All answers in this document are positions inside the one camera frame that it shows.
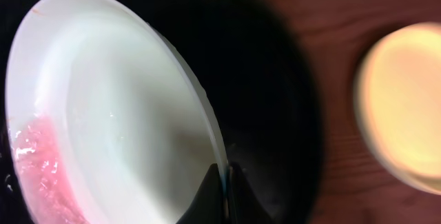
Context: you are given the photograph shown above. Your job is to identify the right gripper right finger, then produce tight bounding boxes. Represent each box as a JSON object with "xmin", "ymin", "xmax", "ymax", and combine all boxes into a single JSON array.
[{"xmin": 227, "ymin": 163, "xmax": 274, "ymax": 224}]

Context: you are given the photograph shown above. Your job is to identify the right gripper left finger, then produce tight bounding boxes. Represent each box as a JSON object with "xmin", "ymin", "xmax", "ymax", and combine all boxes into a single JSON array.
[{"xmin": 176, "ymin": 164, "xmax": 225, "ymax": 224}]

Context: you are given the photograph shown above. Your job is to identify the light blue plate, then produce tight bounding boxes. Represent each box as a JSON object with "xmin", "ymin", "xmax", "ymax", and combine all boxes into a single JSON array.
[{"xmin": 5, "ymin": 0, "xmax": 227, "ymax": 223}]

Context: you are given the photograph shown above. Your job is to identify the yellow plate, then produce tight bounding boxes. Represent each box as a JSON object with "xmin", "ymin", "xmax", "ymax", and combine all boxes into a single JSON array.
[{"xmin": 353, "ymin": 22, "xmax": 440, "ymax": 194}]

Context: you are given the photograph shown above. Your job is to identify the black round tray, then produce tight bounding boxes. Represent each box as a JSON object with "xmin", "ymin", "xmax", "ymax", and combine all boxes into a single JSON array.
[{"xmin": 1, "ymin": 0, "xmax": 323, "ymax": 223}]

